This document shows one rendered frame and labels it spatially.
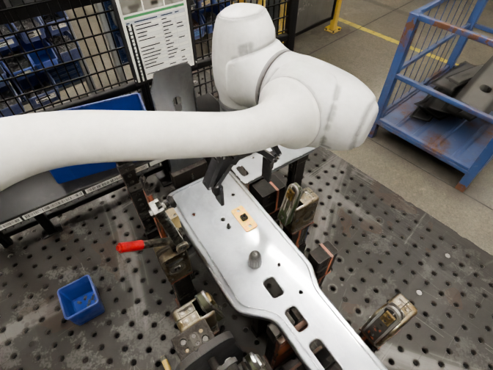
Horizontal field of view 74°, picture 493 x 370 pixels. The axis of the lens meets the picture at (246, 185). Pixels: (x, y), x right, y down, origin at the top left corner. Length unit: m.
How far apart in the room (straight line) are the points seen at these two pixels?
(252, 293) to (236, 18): 0.58
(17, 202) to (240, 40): 0.80
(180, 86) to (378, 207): 0.91
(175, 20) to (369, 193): 0.97
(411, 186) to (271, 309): 1.92
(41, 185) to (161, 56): 0.53
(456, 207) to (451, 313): 1.39
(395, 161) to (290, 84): 2.29
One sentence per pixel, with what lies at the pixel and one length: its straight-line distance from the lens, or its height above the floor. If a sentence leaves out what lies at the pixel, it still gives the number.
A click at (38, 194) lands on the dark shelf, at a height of 1.03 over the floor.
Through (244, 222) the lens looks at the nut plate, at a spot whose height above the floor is 1.00.
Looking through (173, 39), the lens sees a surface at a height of 1.26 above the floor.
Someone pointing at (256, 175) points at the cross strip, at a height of 1.00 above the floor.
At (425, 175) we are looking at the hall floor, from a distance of 2.69.
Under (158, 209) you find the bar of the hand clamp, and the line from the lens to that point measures 0.70.
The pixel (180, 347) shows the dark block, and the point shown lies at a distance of 0.66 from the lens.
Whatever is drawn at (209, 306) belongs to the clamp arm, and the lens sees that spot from 0.70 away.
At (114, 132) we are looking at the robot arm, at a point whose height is 1.52.
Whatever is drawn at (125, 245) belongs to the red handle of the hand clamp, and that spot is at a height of 1.15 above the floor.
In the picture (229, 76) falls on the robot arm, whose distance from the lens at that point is 0.54.
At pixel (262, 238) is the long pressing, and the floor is 1.00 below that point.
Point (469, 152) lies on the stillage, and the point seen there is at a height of 0.16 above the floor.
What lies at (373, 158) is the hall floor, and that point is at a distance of 2.66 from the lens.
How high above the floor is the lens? 1.75
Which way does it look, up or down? 50 degrees down
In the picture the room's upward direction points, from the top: straight up
